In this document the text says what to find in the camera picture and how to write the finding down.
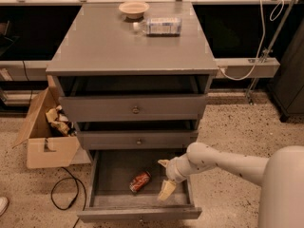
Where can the metal diagonal pole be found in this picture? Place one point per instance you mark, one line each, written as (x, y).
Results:
(262, 54)

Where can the crumpled wrappers in box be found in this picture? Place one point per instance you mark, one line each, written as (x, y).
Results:
(58, 120)

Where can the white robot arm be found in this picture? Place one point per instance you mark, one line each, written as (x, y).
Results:
(281, 178)

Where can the dark grey side cabinet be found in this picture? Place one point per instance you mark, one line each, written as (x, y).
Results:
(287, 88)

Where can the white shoe tip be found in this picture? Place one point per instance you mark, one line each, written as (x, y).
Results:
(4, 203)

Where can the clear plastic water bottle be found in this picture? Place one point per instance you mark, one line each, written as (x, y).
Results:
(170, 26)

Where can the open cardboard box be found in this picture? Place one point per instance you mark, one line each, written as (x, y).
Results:
(44, 149)

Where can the white wall rail ledge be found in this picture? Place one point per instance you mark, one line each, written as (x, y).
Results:
(233, 67)

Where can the red coke can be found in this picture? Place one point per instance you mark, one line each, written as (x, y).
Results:
(139, 181)

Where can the open bottom grey drawer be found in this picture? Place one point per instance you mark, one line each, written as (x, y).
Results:
(109, 196)

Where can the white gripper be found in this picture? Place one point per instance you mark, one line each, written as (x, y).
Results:
(172, 170)

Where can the top grey drawer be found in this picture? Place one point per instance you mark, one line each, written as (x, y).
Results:
(136, 108)

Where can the grey drawer cabinet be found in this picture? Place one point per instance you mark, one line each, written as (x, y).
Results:
(105, 57)

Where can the middle grey drawer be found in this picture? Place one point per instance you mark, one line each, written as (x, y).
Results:
(102, 140)

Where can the beige bowl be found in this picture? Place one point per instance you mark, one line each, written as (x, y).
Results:
(133, 10)

